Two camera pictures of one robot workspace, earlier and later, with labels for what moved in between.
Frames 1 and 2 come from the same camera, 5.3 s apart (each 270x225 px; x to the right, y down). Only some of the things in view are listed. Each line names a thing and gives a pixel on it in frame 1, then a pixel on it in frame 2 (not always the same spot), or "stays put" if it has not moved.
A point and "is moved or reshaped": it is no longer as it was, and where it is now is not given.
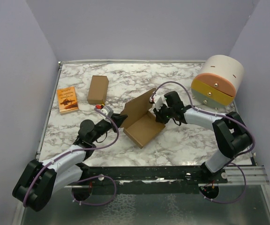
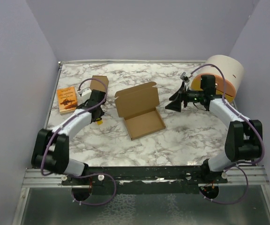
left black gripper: x=118 y=119 -> x=102 y=113
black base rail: x=150 y=180 stays put
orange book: x=67 y=99 stays put
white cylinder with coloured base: x=218 y=80 stays put
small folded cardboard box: x=97 y=90 stays put
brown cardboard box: x=140 y=125 is moved or reshaped
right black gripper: x=159 y=117 -> x=176 y=105
